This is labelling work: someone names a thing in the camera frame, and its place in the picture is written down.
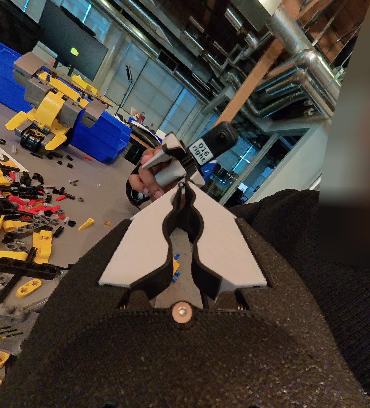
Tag wooden ceiling beam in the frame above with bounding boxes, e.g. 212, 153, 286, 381
215, 38, 285, 129

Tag black light stand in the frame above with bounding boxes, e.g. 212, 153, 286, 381
116, 65, 134, 117

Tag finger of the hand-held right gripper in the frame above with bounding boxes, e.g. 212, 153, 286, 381
140, 145, 187, 170
163, 133, 188, 152

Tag pile of building block pieces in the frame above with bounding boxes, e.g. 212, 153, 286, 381
0, 135, 112, 375

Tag yellow boxes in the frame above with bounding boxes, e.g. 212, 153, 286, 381
71, 75, 101, 96

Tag blue storage bin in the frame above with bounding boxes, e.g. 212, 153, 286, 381
0, 34, 132, 165

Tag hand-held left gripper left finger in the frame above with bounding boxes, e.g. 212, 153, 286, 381
98, 187, 182, 299

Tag wooden background desk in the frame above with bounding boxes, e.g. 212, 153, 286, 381
49, 68, 114, 109

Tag person's right hand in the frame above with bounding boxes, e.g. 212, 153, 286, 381
137, 147, 174, 202

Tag yellow grey toy robot model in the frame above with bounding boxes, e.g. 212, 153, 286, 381
5, 52, 108, 152

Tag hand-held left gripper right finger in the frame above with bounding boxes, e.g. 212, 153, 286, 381
185, 182, 268, 302

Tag black television screen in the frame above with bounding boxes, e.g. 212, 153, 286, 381
38, 0, 110, 82

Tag silver ventilation ducts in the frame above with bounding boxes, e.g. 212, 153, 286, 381
226, 6, 346, 120

